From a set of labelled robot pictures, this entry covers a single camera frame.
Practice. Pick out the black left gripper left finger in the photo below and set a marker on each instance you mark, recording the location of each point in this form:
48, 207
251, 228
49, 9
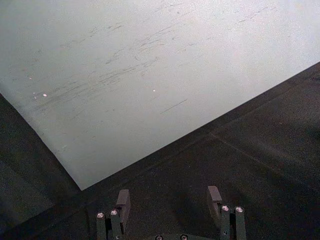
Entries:
117, 220

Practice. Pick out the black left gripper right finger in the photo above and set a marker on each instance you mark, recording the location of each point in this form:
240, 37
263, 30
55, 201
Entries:
228, 220

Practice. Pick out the black table cloth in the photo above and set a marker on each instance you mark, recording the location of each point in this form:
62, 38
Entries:
225, 160

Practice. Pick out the plain pale wall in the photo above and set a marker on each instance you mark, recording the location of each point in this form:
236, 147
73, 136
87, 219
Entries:
140, 70

